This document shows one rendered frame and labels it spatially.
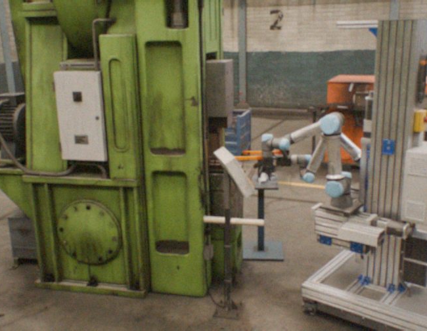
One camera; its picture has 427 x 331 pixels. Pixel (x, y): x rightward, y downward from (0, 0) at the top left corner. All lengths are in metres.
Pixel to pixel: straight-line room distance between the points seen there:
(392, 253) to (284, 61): 8.39
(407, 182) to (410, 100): 0.52
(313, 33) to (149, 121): 8.10
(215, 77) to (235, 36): 8.25
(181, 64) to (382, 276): 2.04
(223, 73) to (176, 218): 1.14
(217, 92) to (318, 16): 7.84
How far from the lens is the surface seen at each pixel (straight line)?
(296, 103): 11.67
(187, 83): 3.56
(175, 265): 3.98
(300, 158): 3.93
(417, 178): 3.44
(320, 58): 11.45
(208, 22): 3.90
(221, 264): 4.20
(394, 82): 3.43
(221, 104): 3.78
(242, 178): 3.31
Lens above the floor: 2.01
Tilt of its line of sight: 15 degrees down
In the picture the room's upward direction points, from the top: 1 degrees counter-clockwise
